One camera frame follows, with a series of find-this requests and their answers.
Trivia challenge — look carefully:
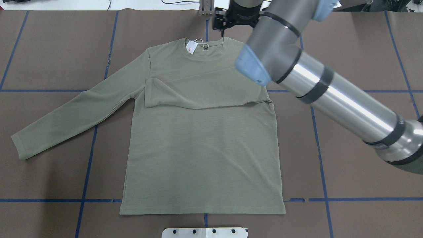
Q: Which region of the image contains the olive green long-sleeve shirt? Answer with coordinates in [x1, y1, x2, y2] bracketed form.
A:
[11, 37, 286, 215]

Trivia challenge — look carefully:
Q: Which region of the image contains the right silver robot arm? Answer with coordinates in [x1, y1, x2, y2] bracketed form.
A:
[235, 0, 423, 175]

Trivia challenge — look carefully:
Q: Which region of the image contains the white shirt price tag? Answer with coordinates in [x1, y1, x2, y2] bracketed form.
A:
[186, 39, 210, 55]

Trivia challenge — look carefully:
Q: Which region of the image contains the white pedestal base plate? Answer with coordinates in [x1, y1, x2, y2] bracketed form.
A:
[161, 227, 249, 238]

